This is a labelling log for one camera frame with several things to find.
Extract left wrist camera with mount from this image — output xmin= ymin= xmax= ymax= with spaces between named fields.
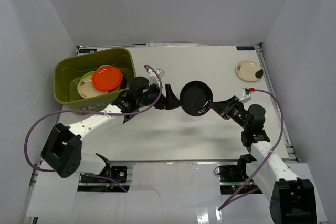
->
xmin=147 ymin=69 xmax=165 ymax=85

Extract olive green plastic bin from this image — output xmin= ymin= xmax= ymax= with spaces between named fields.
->
xmin=54 ymin=48 xmax=136 ymax=114

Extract lime green round plate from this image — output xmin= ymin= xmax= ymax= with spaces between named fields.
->
xmin=79 ymin=71 xmax=95 ymax=83

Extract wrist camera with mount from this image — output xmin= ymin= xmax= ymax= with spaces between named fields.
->
xmin=239 ymin=88 xmax=255 ymax=103
xmin=147 ymin=69 xmax=165 ymax=85

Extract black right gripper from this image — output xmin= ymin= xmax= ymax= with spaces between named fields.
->
xmin=208 ymin=96 xmax=250 ymax=131

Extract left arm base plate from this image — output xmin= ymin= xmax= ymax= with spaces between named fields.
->
xmin=77 ymin=166 xmax=130 ymax=193

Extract black round plate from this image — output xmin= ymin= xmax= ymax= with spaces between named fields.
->
xmin=179 ymin=81 xmax=213 ymax=116

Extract papers at table back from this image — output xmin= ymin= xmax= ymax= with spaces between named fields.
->
xmin=146 ymin=42 xmax=198 ymax=47

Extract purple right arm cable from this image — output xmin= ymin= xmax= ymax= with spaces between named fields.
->
xmin=217 ymin=89 xmax=285 ymax=210

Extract beige plate with characters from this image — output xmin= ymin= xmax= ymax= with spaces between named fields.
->
xmin=77 ymin=76 xmax=108 ymax=99

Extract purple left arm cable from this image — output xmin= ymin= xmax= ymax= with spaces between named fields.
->
xmin=25 ymin=64 xmax=161 ymax=193

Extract blue label sticker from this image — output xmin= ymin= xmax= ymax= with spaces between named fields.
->
xmin=236 ymin=46 xmax=255 ymax=51
xmin=78 ymin=48 xmax=97 ymax=54

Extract cream plate with black spot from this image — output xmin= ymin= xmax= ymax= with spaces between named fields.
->
xmin=235 ymin=60 xmax=264 ymax=82

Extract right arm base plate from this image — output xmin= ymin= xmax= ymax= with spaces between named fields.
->
xmin=214 ymin=165 xmax=247 ymax=195

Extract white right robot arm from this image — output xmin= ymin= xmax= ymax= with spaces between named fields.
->
xmin=209 ymin=97 xmax=317 ymax=223

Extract orange round plate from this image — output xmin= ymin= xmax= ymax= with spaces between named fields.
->
xmin=92 ymin=66 xmax=123 ymax=91

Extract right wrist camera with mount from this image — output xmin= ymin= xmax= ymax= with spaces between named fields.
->
xmin=239 ymin=88 xmax=255 ymax=103

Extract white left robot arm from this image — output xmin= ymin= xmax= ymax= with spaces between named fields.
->
xmin=41 ymin=77 xmax=180 ymax=182

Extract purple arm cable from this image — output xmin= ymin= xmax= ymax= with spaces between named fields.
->
xmin=25 ymin=64 xmax=161 ymax=193
xmin=217 ymin=89 xmax=285 ymax=210

